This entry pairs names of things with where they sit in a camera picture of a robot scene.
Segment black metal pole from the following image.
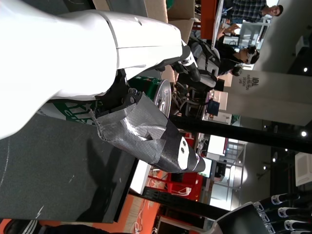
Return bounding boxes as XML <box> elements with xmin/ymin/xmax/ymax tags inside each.
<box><xmin>170</xmin><ymin>114</ymin><xmax>312</xmax><ymax>155</ymax></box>

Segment man in plaid shirt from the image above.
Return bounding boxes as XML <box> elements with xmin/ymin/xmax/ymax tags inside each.
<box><xmin>231</xmin><ymin>0</ymin><xmax>285</xmax><ymax>24</ymax></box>

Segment person wearing VR headset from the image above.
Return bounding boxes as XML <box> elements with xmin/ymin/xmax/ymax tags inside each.
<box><xmin>214</xmin><ymin>40</ymin><xmax>260</xmax><ymax>76</ymax></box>

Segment computer monitor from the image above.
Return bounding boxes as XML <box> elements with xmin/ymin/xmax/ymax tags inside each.
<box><xmin>206</xmin><ymin>135</ymin><xmax>230</xmax><ymax>159</ymax></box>

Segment white board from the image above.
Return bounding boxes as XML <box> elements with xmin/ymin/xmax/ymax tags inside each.
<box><xmin>130</xmin><ymin>159</ymin><xmax>152</xmax><ymax>195</ymax></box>

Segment orange shelf unit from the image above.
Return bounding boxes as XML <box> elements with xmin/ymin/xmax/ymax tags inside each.
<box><xmin>145</xmin><ymin>170</ymin><xmax>203</xmax><ymax>203</ymax></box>

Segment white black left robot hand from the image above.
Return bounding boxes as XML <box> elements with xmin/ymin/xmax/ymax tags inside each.
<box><xmin>0</xmin><ymin>0</ymin><xmax>207</xmax><ymax>174</ymax></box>

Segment white pillar IDL print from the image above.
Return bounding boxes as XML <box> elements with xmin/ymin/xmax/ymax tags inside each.
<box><xmin>223</xmin><ymin>70</ymin><xmax>312</xmax><ymax>127</ymax></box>

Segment gray backpack black straps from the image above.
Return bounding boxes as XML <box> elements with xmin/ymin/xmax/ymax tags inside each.
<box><xmin>187</xmin><ymin>36</ymin><xmax>221</xmax><ymax>91</ymax></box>

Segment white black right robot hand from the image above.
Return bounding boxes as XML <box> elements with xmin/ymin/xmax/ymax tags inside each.
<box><xmin>216</xmin><ymin>192</ymin><xmax>312</xmax><ymax>234</ymax></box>

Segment white ceiling air conditioner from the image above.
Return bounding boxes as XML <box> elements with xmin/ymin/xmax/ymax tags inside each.
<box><xmin>294</xmin><ymin>153</ymin><xmax>312</xmax><ymax>189</ymax></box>

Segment dark-haired seated person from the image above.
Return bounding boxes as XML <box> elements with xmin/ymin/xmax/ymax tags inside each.
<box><xmin>230</xmin><ymin>65</ymin><xmax>244</xmax><ymax>78</ymax></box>

